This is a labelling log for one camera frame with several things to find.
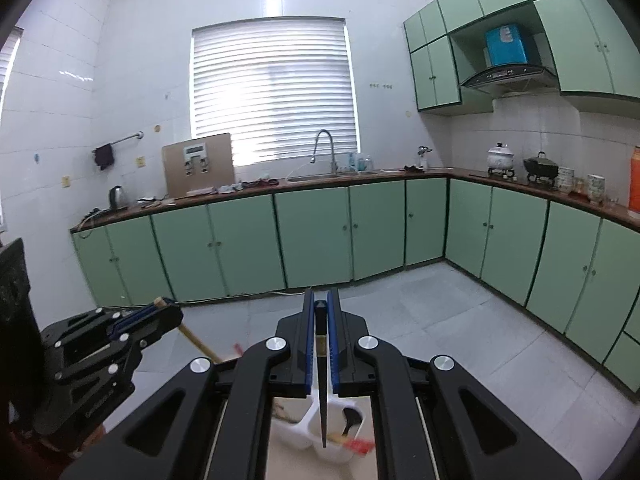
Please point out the green upper cabinets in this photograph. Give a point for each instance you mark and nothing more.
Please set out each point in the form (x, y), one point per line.
(590, 45)

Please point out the black wok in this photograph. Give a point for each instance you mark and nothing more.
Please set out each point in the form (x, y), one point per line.
(540, 165)

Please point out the black spoon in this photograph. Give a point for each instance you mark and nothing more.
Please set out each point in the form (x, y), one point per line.
(352, 417)

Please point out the red striped bamboo chopstick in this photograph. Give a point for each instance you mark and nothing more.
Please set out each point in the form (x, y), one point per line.
(361, 446)

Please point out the clear glass mug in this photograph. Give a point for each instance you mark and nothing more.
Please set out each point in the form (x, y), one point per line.
(366, 163)

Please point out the steel electric kettle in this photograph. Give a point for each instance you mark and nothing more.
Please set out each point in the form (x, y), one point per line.
(117, 199)

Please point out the chrome towel bar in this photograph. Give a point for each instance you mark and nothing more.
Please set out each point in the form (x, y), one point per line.
(127, 137)

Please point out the black range hood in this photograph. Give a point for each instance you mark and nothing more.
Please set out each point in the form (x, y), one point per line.
(505, 77)

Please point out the dark kitchen tools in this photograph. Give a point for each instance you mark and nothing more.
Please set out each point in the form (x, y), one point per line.
(155, 202)

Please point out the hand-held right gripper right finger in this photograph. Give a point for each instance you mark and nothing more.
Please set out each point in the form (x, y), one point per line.
(334, 345)

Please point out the dark wooden countertop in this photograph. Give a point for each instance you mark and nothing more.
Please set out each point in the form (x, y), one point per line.
(442, 170)

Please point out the narrow side window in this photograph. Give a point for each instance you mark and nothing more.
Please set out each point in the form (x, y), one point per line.
(12, 60)

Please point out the orange thermos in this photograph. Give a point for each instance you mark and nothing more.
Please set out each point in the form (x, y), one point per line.
(636, 185)

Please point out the plain bamboo chopstick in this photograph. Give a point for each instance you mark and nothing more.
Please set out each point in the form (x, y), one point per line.
(200, 345)

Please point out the translucent white plastic container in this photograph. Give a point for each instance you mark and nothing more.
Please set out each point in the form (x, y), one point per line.
(295, 435)
(335, 455)

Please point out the brown cardboard box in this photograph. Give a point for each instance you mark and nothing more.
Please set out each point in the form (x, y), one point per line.
(220, 160)

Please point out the chrome kitchen faucet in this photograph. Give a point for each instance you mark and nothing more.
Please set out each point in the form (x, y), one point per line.
(334, 157)

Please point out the steel kitchen sink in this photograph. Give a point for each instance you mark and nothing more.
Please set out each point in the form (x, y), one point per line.
(305, 178)

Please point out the white cooking pot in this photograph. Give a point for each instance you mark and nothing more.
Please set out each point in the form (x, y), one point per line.
(501, 157)

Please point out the row of wall hooks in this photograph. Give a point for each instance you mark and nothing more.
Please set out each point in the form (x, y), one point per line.
(381, 85)

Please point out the small chrome water tap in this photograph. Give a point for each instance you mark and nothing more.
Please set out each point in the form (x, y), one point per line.
(424, 160)

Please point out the green kitchen base cabinets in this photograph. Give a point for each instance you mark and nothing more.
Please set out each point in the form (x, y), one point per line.
(240, 245)

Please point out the dark hanging towel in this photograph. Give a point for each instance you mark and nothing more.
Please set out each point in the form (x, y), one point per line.
(104, 156)

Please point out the grey dish cloth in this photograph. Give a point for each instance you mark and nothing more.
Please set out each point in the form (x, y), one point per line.
(235, 187)

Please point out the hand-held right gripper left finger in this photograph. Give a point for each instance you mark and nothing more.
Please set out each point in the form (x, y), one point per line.
(311, 345)

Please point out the small clear glass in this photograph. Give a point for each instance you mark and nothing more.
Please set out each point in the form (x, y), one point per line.
(580, 187)
(613, 202)

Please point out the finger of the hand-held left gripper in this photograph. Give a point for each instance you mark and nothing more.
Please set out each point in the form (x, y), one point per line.
(150, 332)
(125, 316)

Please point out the white window blinds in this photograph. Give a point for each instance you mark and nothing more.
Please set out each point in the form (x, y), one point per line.
(275, 90)

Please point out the blue box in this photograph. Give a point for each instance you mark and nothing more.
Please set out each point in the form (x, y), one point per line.
(507, 45)

